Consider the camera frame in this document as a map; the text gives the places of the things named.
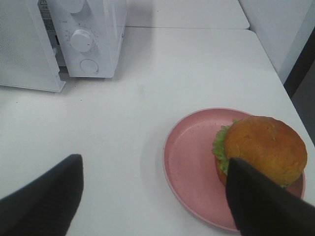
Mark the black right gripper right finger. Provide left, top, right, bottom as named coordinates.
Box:
left=225, top=158, right=315, bottom=236

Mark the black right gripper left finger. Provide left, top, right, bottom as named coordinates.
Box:
left=0, top=154, right=83, bottom=236

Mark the burger with lettuce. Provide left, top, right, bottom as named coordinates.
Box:
left=212, top=116, right=308, bottom=188

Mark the pink round plate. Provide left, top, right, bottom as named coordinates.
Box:
left=163, top=108, right=305, bottom=231

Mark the round white door button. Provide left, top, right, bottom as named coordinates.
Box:
left=80, top=59, right=98, bottom=74

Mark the white microwave door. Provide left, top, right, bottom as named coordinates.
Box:
left=0, top=0, right=65, bottom=92

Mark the white timer knob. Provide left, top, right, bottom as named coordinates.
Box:
left=70, top=29, right=94, bottom=53

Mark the white microwave oven body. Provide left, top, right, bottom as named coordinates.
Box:
left=37, top=0, right=126, bottom=78

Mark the upper white power knob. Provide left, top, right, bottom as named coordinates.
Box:
left=62, top=0, right=85, bottom=13

